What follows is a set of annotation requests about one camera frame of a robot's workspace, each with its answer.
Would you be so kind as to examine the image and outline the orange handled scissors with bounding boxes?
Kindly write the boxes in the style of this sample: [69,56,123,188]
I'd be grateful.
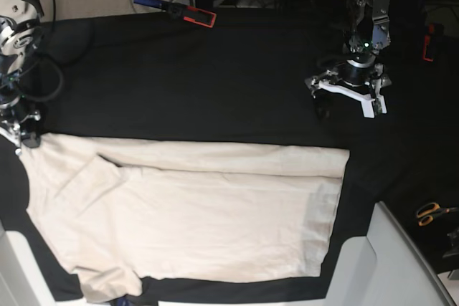
[415,202,458,227]

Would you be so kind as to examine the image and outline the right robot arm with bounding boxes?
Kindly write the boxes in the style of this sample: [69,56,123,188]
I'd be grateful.
[1,0,64,155]

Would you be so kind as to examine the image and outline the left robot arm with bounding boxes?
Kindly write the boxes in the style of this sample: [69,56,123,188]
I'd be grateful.
[305,0,391,118]

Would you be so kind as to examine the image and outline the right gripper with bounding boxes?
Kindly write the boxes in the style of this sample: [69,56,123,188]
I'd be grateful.
[1,100,42,148]

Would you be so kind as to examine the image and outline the cream white T-shirt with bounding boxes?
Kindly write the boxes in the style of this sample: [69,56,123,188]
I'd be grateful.
[20,133,350,302]

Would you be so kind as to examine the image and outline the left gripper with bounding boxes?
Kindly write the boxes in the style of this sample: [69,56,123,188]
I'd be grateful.
[305,57,391,120]

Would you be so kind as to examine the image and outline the blue orange clamp top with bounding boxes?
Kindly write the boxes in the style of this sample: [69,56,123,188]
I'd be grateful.
[133,0,217,28]

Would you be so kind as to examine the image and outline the orange black clamp right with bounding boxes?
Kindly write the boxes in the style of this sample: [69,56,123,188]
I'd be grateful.
[422,23,445,62]

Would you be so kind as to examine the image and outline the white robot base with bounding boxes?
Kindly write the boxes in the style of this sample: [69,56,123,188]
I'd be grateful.
[158,202,458,305]
[1,229,87,306]

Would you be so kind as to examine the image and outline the black table cloth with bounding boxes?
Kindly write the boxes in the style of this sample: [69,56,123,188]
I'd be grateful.
[0,9,459,303]

